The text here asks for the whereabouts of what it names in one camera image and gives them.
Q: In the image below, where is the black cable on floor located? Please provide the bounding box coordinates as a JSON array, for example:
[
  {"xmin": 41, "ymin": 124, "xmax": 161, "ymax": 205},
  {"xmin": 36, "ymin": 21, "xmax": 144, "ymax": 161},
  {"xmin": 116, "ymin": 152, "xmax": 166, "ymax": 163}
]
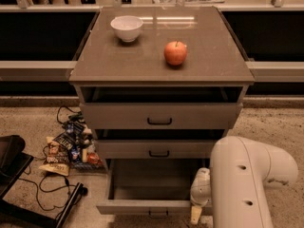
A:
[{"xmin": 18, "ymin": 105, "xmax": 88, "ymax": 213}]

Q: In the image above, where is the grey bottom drawer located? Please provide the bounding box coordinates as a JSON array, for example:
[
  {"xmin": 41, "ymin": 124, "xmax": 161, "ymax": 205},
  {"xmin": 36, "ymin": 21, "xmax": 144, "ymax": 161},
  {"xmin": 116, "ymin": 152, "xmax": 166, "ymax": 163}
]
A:
[{"xmin": 97, "ymin": 158, "xmax": 208, "ymax": 219}]

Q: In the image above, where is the grey middle drawer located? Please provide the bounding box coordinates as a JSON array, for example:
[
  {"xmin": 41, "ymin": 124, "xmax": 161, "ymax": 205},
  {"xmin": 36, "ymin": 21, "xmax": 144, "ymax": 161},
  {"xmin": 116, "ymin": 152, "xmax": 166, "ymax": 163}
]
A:
[{"xmin": 95, "ymin": 140, "xmax": 216, "ymax": 159}]

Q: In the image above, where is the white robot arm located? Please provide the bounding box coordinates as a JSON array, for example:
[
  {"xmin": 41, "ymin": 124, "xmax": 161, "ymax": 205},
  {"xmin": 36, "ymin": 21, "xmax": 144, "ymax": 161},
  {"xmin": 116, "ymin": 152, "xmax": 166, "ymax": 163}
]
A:
[{"xmin": 190, "ymin": 136, "xmax": 298, "ymax": 228}]

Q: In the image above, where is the grey top drawer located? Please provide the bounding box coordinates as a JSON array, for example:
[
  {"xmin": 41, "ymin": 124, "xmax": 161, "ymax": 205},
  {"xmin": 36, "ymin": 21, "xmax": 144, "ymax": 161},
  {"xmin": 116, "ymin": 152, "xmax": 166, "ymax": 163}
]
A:
[{"xmin": 80, "ymin": 103, "xmax": 242, "ymax": 129}]

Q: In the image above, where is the grey drawer cabinet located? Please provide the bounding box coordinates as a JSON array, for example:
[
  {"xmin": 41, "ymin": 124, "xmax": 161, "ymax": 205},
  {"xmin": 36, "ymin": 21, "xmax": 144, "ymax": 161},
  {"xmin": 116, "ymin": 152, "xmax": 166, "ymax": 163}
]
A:
[{"xmin": 68, "ymin": 6, "xmax": 256, "ymax": 176}]

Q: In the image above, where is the grey drawer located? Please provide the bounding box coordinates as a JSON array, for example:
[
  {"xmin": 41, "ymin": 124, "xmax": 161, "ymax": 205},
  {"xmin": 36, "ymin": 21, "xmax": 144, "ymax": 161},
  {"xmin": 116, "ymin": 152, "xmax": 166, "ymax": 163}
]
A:
[
  {"xmin": 95, "ymin": 140, "xmax": 216, "ymax": 159},
  {"xmin": 80, "ymin": 103, "xmax": 242, "ymax": 129},
  {"xmin": 97, "ymin": 158, "xmax": 208, "ymax": 219}
]

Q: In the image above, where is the red apple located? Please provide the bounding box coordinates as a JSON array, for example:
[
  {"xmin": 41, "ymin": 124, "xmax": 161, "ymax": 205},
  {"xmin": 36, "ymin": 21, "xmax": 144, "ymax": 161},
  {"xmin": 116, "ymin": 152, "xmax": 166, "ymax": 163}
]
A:
[{"xmin": 163, "ymin": 41, "xmax": 187, "ymax": 66}]

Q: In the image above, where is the white ceramic bowl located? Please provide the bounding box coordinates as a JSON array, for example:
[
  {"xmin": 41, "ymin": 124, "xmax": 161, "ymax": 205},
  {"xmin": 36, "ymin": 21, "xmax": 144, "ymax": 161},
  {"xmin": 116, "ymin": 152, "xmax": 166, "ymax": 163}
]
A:
[{"xmin": 110, "ymin": 15, "xmax": 143, "ymax": 42}]

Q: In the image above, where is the black chair base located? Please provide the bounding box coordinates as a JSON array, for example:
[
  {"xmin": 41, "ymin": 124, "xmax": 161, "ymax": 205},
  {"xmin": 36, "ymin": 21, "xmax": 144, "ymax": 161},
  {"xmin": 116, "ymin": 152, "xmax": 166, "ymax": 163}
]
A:
[{"xmin": 0, "ymin": 134, "xmax": 88, "ymax": 228}]

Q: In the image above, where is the pile of snack packets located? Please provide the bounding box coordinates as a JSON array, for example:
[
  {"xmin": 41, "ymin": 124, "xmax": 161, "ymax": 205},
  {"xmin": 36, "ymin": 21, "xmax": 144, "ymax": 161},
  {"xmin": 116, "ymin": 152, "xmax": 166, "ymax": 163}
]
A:
[{"xmin": 40, "ymin": 121, "xmax": 103, "ymax": 177}]

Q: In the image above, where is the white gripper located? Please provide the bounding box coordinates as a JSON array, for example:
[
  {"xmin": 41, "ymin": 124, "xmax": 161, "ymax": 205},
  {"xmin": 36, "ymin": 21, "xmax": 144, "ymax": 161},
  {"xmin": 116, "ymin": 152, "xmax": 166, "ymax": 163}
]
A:
[{"xmin": 190, "ymin": 167, "xmax": 211, "ymax": 225}]

